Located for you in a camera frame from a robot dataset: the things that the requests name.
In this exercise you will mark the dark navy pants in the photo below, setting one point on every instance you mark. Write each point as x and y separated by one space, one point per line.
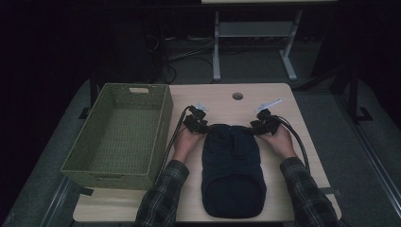
231 173

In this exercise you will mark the white metal desk frame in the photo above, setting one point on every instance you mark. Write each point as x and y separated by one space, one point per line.
255 30

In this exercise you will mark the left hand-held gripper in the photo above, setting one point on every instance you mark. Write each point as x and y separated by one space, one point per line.
195 122

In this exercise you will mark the person's right hand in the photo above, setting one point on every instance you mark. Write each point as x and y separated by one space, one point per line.
280 142

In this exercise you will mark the person's left hand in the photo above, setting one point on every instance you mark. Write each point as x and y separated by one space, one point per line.
186 143

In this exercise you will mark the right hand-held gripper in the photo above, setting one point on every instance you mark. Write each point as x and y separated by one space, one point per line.
266 123

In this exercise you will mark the black metal stand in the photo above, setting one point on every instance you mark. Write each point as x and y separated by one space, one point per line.
354 94

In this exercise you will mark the green woven plastic basket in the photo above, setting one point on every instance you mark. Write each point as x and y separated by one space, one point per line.
119 138

